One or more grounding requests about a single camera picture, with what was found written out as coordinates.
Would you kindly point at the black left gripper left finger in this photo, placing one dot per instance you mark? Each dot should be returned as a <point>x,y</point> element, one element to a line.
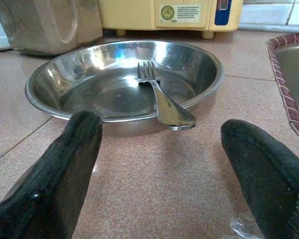
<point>52,179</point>

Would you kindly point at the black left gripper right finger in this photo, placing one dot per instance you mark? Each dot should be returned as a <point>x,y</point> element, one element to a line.
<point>271,179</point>

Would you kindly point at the shallow steel bowl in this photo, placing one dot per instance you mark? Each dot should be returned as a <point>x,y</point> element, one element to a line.
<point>102,94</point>

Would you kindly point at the clear bubble wrap sheet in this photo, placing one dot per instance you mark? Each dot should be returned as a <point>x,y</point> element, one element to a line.
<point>241,229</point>

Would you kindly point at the large steel sink basin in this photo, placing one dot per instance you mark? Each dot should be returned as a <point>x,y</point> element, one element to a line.
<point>296,79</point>

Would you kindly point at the steel fork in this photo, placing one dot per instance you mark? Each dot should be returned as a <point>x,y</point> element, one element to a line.
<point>164,107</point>

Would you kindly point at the jar of brown powder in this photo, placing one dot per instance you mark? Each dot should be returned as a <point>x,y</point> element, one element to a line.
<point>52,27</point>

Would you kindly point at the cream water ionizer machine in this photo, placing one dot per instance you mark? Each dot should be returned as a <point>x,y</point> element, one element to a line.
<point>129,15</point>

